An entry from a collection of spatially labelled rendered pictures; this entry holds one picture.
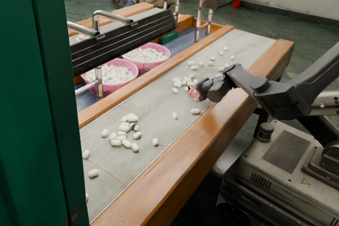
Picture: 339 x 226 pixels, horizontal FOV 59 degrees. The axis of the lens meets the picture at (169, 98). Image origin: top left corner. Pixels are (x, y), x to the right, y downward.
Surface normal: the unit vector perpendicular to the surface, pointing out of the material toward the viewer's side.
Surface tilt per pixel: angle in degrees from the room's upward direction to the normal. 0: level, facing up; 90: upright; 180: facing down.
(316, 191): 0
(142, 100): 0
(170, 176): 0
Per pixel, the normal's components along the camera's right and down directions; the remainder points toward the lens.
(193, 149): 0.08, -0.83
